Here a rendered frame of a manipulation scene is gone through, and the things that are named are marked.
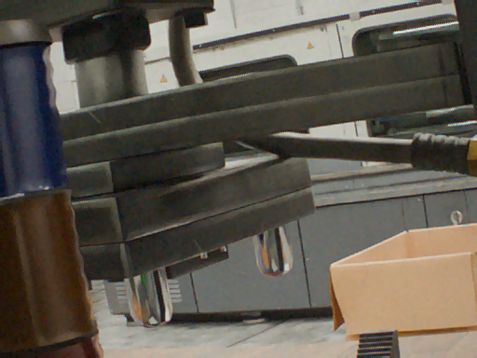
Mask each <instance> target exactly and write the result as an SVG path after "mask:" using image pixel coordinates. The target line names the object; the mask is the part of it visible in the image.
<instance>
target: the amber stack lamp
mask: <svg viewBox="0 0 477 358"><path fill-rule="evenodd" d="M71 197H72V189H63V190H57V191H50V192H45V193H40V194H39V193H34V194H30V195H25V196H21V197H16V198H7V199H3V200H0V352H4V351H16V350H18V351H20V350H24V349H31V348H34V347H37V348H38V347H41V346H44V345H46V346H47V345H49V344H52V343H54V344H55V343H58V342H60V341H65V340H67V339H72V338H75V337H80V336H82V335H83V334H84V335H85V334H87V333H88V332H91V331H92V330H94V329H95V328H96V327H97V326H98V323H97V321H96V319H95V318H94V315H93V304H94V303H93V300H92V298H91V297H90V295H89V279H88V276H87V275H86V273H85V271H84V263H85V257H84V256H83V254H82V252H81V250H80V249H79V242H80V235H79V233H78V230H77V229H76V225H75V208H74V206H73V204H72V202H71Z"/></svg>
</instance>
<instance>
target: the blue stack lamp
mask: <svg viewBox="0 0 477 358"><path fill-rule="evenodd" d="M50 55H51V47H50V46H26V47H23V48H5V49H0V198H8V197H11V196H16V195H19V194H24V193H33V192H36V191H40V190H44V189H48V188H52V187H58V186H65V185H68V184H70V181H69V177H68V175H67V173H66V164H67V159H66V157H65V154H64V152H63V150H62V142H63V136H62V132H61V129H60V128H59V126H60V118H61V114H60V111H59V110H58V106H57V105H56V99H57V91H56V88H55V85H54V83H53V77H54V68H53V66H52V63H51V61H50Z"/></svg>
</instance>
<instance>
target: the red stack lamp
mask: <svg viewBox="0 0 477 358"><path fill-rule="evenodd" d="M99 334H100V330H99V329H98V328H95V329H94V330H92V331H91V332H88V333H87V334H85V335H84V334H83V335H82V336H80V337H75V338H72V339H67V340H65V341H60V342H58V343H55V344H54V343H52V344H49V345H47V346H46V345H44V346H41V347H38V348H37V347H34V348H31V349H24V350H20V351H18V350H16V351H4V352H0V358H103V354H104V351H103V349H102V347H101V344H100V342H99Z"/></svg>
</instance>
